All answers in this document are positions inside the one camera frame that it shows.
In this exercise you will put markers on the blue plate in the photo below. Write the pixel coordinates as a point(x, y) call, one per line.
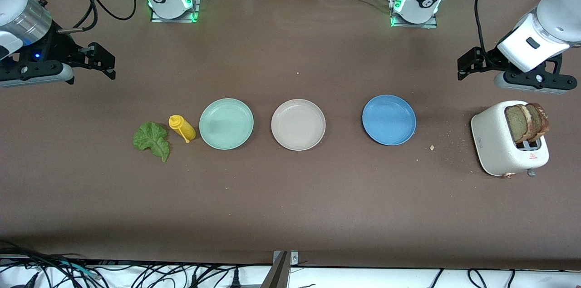
point(389, 120)

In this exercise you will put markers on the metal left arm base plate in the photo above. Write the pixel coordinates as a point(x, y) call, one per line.
point(426, 26)

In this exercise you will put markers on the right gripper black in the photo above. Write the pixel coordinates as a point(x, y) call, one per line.
point(61, 47)

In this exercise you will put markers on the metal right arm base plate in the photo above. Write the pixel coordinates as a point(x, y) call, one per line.
point(198, 6)

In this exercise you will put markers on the brown bread slice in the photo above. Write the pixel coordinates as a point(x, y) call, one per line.
point(515, 124)
point(540, 120)

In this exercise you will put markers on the white toaster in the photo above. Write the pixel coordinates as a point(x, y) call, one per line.
point(492, 138)

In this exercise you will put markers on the green lettuce leaf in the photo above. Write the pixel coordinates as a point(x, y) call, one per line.
point(152, 139)

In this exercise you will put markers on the yellow mustard squeeze bottle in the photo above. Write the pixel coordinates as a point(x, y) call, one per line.
point(184, 129)

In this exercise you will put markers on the beige plate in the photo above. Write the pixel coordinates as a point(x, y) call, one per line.
point(298, 124)

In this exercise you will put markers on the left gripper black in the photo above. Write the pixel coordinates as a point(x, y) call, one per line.
point(491, 60)

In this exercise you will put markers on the black power plug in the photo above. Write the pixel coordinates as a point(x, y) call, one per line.
point(235, 281)

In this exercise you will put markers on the grey metal bar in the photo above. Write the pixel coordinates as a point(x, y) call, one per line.
point(278, 274)

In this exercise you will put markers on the silver corner bracket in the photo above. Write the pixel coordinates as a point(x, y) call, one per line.
point(294, 258)

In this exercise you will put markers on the mint green plate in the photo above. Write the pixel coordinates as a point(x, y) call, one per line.
point(226, 123)

